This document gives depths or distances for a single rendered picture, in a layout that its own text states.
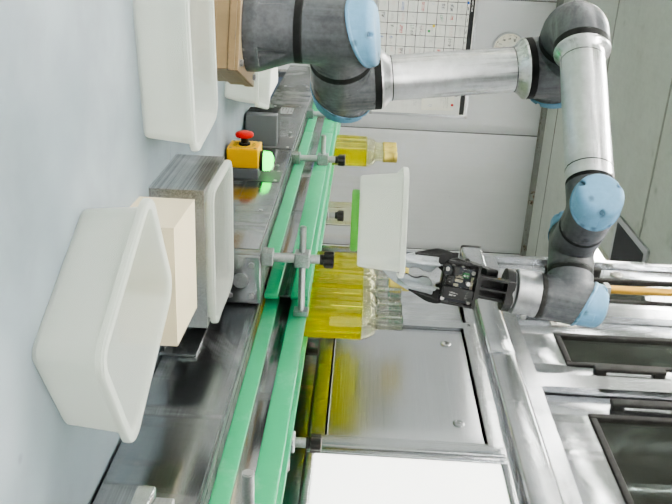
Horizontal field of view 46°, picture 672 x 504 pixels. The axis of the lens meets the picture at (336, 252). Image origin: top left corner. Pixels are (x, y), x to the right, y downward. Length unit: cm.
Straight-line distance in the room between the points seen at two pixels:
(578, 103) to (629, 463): 64
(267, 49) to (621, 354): 102
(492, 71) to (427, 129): 595
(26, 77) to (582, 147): 86
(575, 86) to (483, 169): 627
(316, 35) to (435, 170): 625
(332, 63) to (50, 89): 70
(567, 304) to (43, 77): 87
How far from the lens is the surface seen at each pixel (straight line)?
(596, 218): 123
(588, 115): 134
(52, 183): 81
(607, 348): 188
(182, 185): 115
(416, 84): 151
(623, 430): 161
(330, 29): 138
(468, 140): 753
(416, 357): 163
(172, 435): 109
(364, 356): 162
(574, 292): 132
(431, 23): 728
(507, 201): 777
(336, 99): 149
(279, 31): 138
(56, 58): 82
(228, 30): 137
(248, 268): 137
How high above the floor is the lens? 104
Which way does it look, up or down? 1 degrees down
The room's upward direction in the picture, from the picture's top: 93 degrees clockwise
